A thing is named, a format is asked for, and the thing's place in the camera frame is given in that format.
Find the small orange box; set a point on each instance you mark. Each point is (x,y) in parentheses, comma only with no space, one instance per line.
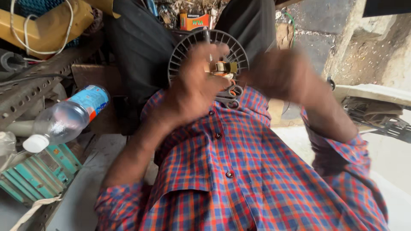
(196,22)

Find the white plastic pipe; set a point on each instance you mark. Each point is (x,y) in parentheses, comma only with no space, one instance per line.
(21,127)

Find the white plastic panel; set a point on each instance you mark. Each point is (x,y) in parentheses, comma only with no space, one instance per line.
(375,93)

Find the person's right fingers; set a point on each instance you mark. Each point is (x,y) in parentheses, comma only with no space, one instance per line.
(255,75)

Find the white cloth strip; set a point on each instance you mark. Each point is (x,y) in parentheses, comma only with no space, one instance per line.
(32,211)

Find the dark grey plastic grille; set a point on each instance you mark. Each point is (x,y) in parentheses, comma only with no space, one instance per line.
(391,126)

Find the person's left fingers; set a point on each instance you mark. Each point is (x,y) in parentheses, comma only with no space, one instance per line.
(208,72)

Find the yellow cardboard sheet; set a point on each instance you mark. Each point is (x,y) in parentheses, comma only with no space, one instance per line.
(48,29)

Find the small copper wound motor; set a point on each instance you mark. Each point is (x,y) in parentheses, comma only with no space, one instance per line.
(224,68)

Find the person's right hand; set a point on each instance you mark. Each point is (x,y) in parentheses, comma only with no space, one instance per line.
(279,75)

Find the clear plastic bottle blue label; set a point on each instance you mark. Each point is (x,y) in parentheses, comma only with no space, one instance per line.
(67,117)

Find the red blue plaid shirt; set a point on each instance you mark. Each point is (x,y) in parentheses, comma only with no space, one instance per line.
(244,173)

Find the brown cardboard piece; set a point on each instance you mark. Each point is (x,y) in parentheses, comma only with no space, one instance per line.
(96,77)

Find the person's left hand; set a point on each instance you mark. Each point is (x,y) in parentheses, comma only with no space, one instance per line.
(186,93)

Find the rusty slotted angle iron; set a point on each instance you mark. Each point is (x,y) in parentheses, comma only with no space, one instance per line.
(35,85)

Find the teal finned electric motor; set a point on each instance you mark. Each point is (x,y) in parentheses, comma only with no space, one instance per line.
(41,175)

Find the round grey plastic fan guard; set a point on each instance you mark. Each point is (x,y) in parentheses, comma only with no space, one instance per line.
(179,56)

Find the grey scissors with orange grips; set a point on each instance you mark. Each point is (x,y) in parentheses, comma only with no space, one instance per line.
(231,96)

